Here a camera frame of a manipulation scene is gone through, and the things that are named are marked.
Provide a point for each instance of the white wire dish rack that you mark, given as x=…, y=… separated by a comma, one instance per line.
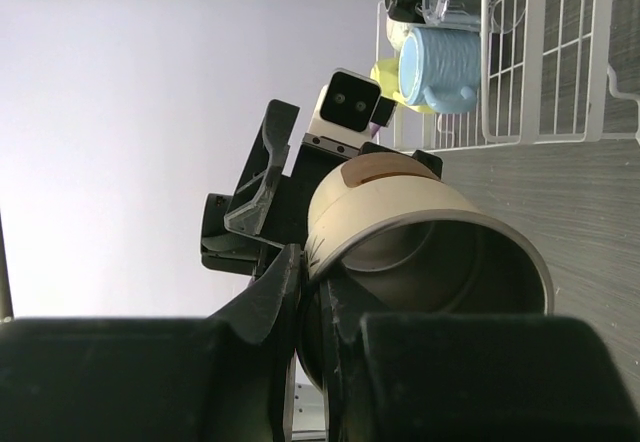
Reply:
x=551, y=79

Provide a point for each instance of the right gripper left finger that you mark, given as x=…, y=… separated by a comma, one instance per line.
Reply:
x=250, y=396

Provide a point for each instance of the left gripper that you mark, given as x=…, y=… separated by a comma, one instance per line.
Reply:
x=251, y=208

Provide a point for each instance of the blue mug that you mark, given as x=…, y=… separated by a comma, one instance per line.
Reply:
x=440, y=68

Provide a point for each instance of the white speckled mug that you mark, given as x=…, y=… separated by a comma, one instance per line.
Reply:
x=397, y=33

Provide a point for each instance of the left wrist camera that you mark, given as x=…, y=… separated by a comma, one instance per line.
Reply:
x=349, y=112

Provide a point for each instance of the steel cup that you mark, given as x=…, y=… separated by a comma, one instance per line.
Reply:
x=415, y=243

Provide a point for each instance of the yellow mug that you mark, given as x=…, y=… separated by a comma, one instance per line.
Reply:
x=385, y=73

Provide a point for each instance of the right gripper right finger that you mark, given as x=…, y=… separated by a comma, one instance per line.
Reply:
x=346, y=379

